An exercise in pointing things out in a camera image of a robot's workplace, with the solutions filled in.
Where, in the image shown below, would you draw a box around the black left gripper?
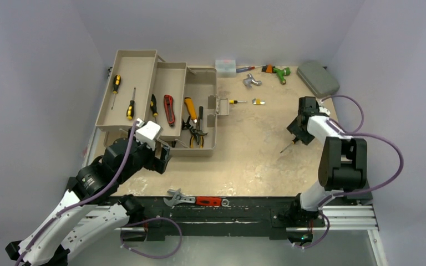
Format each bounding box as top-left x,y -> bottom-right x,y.
117,127 -> 171,184

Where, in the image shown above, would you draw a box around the black thin screwdriver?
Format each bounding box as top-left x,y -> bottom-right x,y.
280,137 -> 299,153

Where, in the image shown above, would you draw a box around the yellow black pliers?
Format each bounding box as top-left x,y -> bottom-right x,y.
190,129 -> 207,149

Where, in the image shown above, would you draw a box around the black yellow short screwdriver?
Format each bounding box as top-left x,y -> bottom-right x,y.
126,88 -> 136,120

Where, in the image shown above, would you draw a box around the black long screwdriver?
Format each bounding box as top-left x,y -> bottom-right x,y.
150,94 -> 158,123

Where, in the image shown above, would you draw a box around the beige translucent plastic toolbox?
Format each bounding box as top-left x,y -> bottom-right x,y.
95,50 -> 230,157

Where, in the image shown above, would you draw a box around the red black utility knife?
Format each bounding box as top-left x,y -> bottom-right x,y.
163,94 -> 175,127

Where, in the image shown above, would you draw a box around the small black hammer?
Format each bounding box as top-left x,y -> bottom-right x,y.
193,106 -> 204,131

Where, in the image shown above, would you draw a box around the orange utility knife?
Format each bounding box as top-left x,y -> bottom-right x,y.
184,97 -> 198,123

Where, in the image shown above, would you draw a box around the black yellow stubby screwdriver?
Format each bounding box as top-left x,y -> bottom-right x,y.
111,74 -> 121,110

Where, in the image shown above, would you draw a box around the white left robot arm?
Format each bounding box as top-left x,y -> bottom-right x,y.
5,137 -> 170,265

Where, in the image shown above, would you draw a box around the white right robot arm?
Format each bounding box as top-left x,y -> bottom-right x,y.
286,96 -> 367,226

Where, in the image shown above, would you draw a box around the grey plastic case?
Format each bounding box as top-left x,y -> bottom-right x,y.
297,60 -> 340,98

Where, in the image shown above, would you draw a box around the silver metal socket fitting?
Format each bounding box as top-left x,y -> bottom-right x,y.
242,74 -> 262,88

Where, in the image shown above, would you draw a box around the red blue small screwdriver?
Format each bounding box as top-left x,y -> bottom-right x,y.
236,65 -> 263,73

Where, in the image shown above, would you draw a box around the clear small parts box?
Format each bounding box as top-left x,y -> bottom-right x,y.
215,59 -> 237,78

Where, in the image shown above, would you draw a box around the black right side block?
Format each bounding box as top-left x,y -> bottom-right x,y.
345,182 -> 373,202

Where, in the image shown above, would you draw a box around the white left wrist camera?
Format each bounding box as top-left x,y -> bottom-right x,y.
135,118 -> 163,151

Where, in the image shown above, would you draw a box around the green orange hose nozzle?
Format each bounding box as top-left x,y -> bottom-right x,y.
261,65 -> 291,85

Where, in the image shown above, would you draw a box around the red handled adjustable wrench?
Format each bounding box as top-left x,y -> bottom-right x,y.
163,188 -> 230,207

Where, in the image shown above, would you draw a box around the yellow handled screwdriver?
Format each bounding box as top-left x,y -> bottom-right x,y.
229,100 -> 247,105

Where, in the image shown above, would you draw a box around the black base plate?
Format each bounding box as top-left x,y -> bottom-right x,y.
121,197 -> 325,243

